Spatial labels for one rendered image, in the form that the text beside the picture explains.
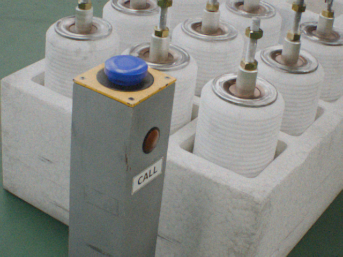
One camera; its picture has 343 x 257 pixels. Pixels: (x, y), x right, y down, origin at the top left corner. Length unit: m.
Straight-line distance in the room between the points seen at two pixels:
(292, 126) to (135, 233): 0.27
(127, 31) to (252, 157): 0.28
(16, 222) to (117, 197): 0.32
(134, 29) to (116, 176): 0.34
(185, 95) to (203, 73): 0.09
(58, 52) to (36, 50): 0.55
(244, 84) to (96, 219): 0.22
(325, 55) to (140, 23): 0.25
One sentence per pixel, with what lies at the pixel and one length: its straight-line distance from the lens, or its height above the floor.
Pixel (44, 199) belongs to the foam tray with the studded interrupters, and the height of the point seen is 0.02.
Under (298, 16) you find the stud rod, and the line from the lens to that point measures 0.88.
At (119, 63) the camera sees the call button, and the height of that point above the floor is 0.33.
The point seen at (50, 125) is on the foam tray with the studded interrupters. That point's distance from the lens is 0.91.
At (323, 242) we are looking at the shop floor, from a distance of 1.02.
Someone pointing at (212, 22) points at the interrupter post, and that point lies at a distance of 0.94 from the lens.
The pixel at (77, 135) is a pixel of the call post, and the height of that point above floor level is 0.26.
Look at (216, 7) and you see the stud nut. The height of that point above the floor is 0.29.
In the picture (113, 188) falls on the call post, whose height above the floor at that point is 0.22.
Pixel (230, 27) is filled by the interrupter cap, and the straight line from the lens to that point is 0.97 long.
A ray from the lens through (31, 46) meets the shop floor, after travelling 1.47.
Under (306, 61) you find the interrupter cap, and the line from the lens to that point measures 0.91.
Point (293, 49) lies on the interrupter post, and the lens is 0.89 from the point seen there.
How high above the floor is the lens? 0.62
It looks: 31 degrees down
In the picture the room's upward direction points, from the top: 7 degrees clockwise
